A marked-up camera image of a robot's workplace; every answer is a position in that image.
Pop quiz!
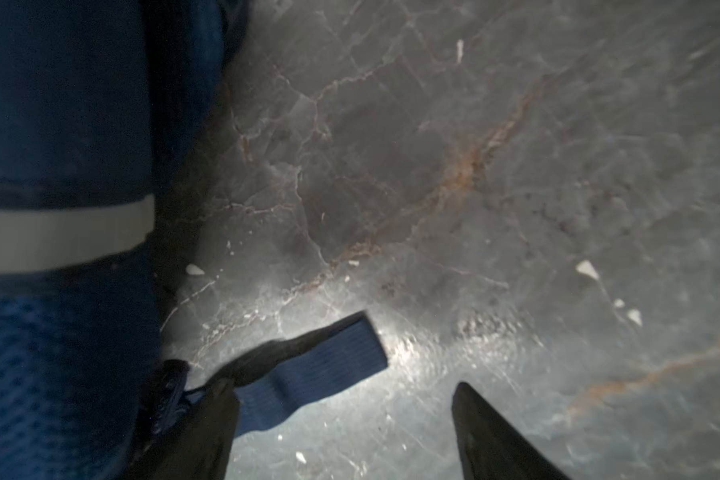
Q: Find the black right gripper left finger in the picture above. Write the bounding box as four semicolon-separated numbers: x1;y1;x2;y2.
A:
120;379;240;480

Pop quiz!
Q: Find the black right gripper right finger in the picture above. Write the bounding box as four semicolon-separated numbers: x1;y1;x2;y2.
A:
451;382;568;480

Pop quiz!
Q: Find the navy blue student backpack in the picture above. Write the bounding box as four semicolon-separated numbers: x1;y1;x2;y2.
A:
0;1;388;479

